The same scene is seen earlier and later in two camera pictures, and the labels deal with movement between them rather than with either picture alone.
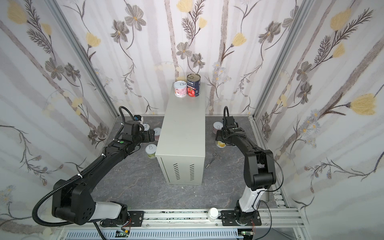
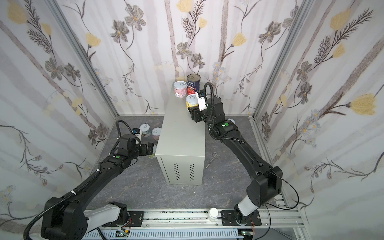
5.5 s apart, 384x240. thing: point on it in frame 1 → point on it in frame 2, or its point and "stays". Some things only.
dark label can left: (146, 127) stays
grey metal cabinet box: (181, 151) stays
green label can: (150, 149) stays
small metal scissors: (214, 155) stays
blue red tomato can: (193, 84) stays
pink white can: (180, 88) stays
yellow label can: (220, 144) → (192, 101)
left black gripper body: (145, 137) → (142, 150)
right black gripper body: (224, 135) → (196, 113)
